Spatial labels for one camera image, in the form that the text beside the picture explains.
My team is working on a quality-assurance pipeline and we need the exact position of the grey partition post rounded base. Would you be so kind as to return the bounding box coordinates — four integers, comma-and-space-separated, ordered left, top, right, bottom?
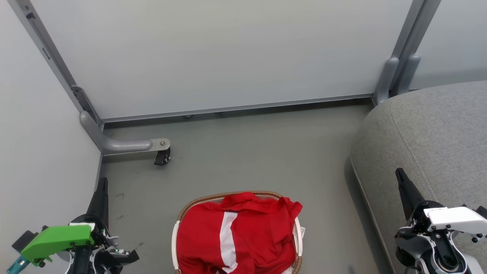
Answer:
396, 0, 442, 96
372, 0, 425, 106

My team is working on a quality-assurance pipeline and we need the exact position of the red and white garment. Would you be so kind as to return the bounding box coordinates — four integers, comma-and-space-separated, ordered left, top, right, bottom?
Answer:
176, 192, 303, 274

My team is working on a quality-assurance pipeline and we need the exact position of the grey partition bottom rail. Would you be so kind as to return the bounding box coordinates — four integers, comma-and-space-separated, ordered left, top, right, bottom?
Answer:
102, 93, 374, 123

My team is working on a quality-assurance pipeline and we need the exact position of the grey partition post with slots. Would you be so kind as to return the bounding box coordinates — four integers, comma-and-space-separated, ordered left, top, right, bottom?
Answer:
8, 0, 104, 128

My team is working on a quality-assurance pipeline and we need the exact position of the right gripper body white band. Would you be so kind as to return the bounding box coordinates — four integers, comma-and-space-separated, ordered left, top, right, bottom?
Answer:
409, 199, 487, 243

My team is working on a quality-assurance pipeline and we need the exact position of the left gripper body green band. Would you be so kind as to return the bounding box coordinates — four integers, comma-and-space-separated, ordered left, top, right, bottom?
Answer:
21, 214, 111, 267

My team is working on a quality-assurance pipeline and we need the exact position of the grey partition foot bracket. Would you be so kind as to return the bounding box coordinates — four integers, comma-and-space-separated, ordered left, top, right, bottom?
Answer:
80, 110, 171, 156

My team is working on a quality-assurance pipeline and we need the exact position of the black caster wheel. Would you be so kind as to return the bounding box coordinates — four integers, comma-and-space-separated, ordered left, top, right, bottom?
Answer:
154, 148, 171, 166

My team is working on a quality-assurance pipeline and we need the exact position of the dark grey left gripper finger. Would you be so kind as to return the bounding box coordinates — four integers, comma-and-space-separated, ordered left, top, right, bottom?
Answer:
86, 177, 110, 220

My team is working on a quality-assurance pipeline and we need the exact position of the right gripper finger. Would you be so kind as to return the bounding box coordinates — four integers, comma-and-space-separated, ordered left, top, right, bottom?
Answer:
395, 168, 425, 221

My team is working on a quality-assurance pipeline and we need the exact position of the grey fabric sofa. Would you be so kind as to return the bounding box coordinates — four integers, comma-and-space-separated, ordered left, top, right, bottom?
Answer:
350, 80, 487, 274

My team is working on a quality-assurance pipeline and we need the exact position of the wicker laundry basket white liner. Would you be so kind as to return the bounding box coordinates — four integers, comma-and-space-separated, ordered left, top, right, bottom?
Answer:
171, 191, 304, 274

